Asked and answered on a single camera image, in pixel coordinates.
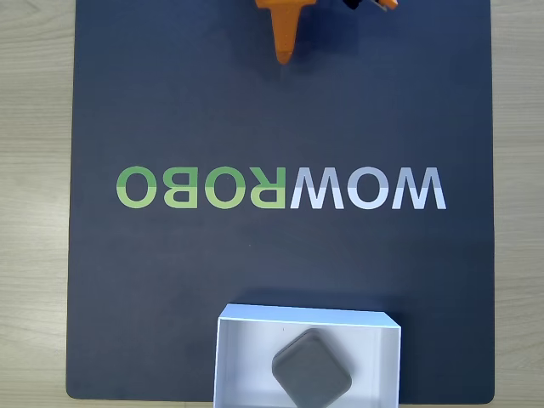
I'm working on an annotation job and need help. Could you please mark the dark mat with WOWROBO print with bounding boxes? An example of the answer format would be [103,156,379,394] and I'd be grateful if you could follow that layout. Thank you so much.
[65,0,496,403]

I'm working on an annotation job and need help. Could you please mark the white cardboard box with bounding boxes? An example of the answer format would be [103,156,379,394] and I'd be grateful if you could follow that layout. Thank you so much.
[212,302,403,408]

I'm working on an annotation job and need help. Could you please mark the grey square USB charger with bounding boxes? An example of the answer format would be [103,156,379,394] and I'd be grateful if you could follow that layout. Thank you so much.
[270,326,354,408]

